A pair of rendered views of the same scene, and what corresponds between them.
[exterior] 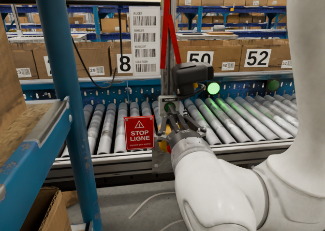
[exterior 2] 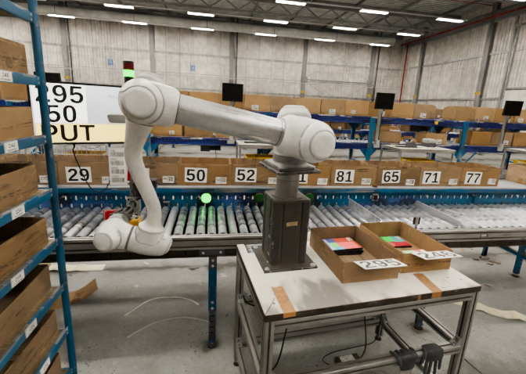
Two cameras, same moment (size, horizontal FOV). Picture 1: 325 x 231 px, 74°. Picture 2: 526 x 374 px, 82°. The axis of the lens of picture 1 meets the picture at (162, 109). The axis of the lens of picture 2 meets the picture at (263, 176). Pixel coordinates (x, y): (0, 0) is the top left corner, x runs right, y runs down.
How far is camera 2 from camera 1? 112 cm
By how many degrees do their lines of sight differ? 11
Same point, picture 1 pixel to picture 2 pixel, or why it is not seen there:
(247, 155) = (196, 242)
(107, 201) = (109, 302)
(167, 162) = not seen: hidden behind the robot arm
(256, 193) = (124, 230)
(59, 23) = (51, 168)
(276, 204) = (134, 235)
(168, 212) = (163, 311)
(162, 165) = not seen: hidden behind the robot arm
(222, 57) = (214, 173)
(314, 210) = (148, 238)
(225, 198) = (106, 227)
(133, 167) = not seen: hidden behind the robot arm
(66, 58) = (52, 177)
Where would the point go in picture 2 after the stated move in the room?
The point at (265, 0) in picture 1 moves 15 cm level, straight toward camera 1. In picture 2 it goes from (342, 109) to (341, 109)
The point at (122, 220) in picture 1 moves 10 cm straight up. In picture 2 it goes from (117, 316) to (117, 303)
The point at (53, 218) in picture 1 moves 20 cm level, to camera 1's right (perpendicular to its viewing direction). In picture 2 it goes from (41, 223) to (96, 225)
